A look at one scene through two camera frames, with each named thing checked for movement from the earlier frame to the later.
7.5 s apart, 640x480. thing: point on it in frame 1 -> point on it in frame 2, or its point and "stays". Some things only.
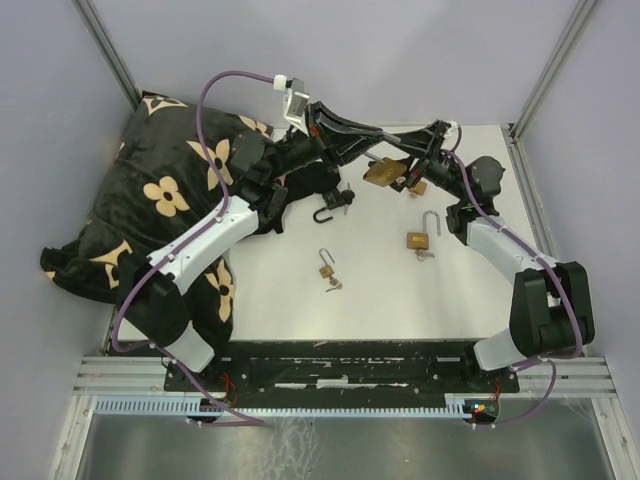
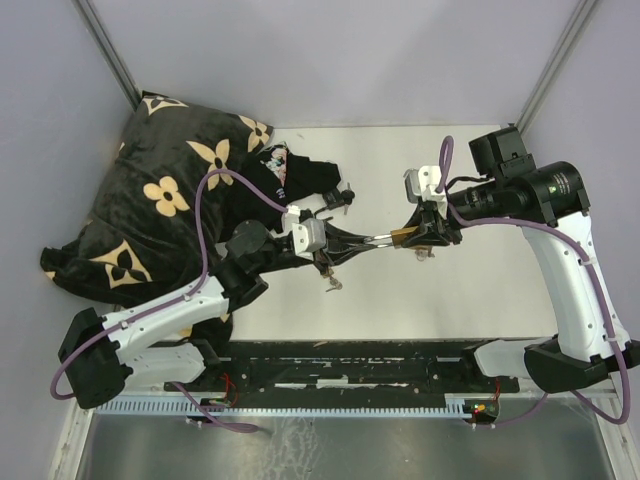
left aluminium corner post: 108,52 stays
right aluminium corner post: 550,69 stays
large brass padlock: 384,171 -> 397,237
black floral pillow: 173,162 stays
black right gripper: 429,139 -> 440,236
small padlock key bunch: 335,283 stays
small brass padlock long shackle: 327,270 stays
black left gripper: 339,139 -> 335,244
